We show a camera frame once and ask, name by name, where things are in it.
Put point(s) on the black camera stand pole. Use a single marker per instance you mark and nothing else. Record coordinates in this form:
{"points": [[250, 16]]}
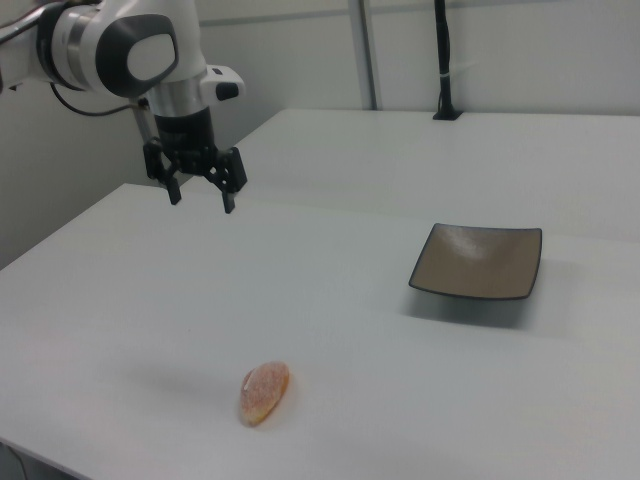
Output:
{"points": [[444, 55]]}

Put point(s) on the grey partition wall post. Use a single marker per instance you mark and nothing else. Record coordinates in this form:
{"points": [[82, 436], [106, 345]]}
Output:
{"points": [[367, 50]]}

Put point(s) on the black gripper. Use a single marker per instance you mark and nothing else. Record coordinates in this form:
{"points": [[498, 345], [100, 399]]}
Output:
{"points": [[184, 136]]}

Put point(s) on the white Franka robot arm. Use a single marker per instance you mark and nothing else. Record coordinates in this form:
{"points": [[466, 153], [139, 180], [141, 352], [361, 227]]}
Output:
{"points": [[100, 55]]}

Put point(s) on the square brown ceramic plate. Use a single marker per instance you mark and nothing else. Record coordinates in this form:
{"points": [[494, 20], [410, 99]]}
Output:
{"points": [[475, 262]]}

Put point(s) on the orange sugared bread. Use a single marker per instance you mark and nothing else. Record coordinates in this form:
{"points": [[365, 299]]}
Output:
{"points": [[264, 395]]}

